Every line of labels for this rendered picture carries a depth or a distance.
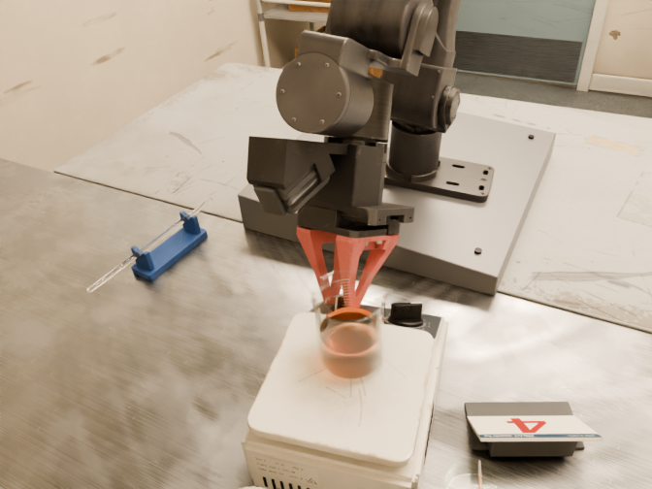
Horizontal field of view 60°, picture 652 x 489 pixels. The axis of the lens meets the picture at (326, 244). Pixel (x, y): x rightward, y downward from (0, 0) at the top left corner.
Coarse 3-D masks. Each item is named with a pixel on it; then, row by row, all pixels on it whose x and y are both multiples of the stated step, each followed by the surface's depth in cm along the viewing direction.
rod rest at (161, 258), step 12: (180, 216) 71; (192, 216) 70; (192, 228) 71; (168, 240) 71; (180, 240) 70; (192, 240) 70; (132, 252) 66; (144, 252) 65; (156, 252) 69; (168, 252) 69; (180, 252) 69; (144, 264) 66; (156, 264) 67; (168, 264) 68; (144, 276) 66; (156, 276) 66
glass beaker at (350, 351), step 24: (336, 264) 41; (312, 288) 40; (336, 288) 42; (360, 288) 42; (384, 288) 40; (384, 312) 40; (336, 336) 39; (360, 336) 39; (384, 336) 42; (336, 360) 40; (360, 360) 40
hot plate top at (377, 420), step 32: (288, 352) 45; (384, 352) 44; (416, 352) 44; (288, 384) 42; (320, 384) 42; (352, 384) 42; (384, 384) 42; (416, 384) 42; (256, 416) 40; (288, 416) 40; (320, 416) 40; (352, 416) 40; (384, 416) 40; (416, 416) 39; (320, 448) 38; (352, 448) 38; (384, 448) 38
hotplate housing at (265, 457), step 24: (432, 360) 45; (432, 384) 44; (432, 408) 44; (264, 456) 41; (288, 456) 40; (312, 456) 40; (336, 456) 39; (264, 480) 43; (288, 480) 42; (312, 480) 41; (336, 480) 40; (360, 480) 39; (384, 480) 38; (408, 480) 38
